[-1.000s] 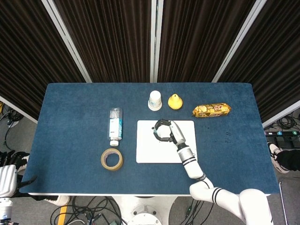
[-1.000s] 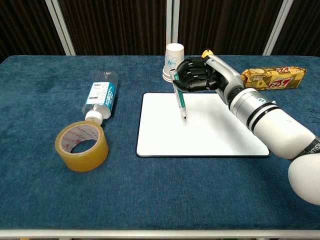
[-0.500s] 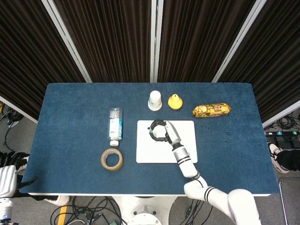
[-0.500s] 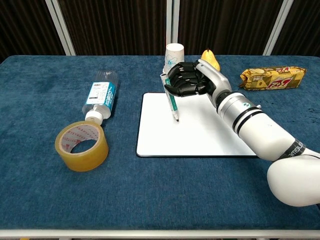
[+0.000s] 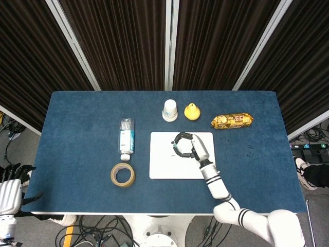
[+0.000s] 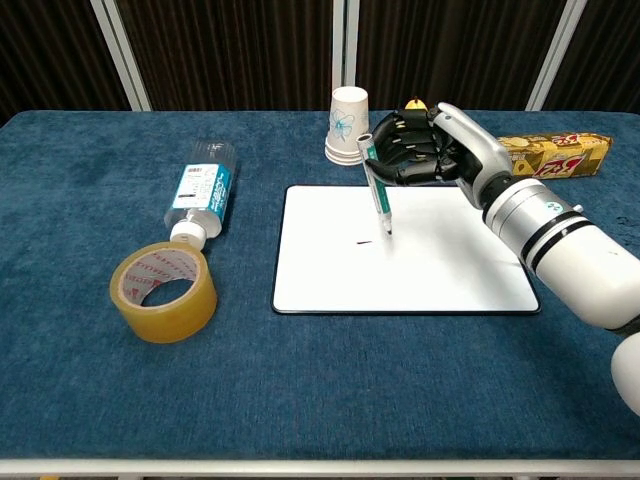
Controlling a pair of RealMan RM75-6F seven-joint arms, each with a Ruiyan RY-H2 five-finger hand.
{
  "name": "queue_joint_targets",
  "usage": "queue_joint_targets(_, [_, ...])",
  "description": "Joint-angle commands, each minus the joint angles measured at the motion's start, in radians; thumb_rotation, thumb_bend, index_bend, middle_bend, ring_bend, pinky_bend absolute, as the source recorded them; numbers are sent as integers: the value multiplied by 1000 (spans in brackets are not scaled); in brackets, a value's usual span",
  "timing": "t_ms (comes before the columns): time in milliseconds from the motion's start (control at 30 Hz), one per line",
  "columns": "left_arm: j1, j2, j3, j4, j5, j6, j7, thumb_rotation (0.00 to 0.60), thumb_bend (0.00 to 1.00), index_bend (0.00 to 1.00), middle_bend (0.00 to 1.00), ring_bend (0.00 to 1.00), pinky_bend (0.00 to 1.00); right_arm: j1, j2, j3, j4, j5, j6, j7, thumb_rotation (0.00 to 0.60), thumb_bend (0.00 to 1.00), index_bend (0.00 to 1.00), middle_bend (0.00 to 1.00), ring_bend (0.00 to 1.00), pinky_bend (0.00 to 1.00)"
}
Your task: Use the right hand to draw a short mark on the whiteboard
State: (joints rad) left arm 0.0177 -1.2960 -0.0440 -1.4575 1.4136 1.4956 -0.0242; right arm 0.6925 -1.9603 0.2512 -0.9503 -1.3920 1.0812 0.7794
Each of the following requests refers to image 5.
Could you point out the black trouser leg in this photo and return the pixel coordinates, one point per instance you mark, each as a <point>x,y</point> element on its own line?
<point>317,175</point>

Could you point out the yellow pear-shaped toy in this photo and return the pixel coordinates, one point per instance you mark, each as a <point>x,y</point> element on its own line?
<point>192,113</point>

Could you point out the white paper cup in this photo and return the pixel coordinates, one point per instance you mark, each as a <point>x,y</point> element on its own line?
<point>170,110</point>

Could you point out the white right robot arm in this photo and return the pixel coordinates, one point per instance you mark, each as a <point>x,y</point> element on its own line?
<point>218,185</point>

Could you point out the white rectangular drawing board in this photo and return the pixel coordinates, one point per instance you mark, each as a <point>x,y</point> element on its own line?
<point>164,164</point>

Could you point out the white sneaker with black trim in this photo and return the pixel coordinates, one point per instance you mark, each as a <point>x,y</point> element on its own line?
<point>299,164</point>

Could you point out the grey metal partition post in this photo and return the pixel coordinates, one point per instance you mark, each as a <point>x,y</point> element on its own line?
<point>170,43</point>
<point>262,46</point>
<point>74,47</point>

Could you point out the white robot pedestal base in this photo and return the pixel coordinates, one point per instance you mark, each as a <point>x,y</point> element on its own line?
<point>158,230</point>

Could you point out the white sneaker with plain toe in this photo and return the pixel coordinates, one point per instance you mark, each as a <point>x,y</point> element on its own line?
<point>66,220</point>

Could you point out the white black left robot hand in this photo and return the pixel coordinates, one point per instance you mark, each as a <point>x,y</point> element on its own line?
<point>10,195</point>

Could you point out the clear plastic water bottle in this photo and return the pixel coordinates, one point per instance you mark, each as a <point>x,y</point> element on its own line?
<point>126,139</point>

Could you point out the blue felt table mat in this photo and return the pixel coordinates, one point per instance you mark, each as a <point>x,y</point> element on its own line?
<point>84,154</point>

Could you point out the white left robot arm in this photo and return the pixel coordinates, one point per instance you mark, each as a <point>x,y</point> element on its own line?
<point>6,226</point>

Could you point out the yellow brown snack packet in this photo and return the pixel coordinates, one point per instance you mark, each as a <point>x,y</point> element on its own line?
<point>232,121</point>

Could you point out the brown packing tape roll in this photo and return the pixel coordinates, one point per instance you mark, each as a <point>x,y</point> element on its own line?
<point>113,177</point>

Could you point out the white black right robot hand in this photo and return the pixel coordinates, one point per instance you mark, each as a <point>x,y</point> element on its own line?
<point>200,148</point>

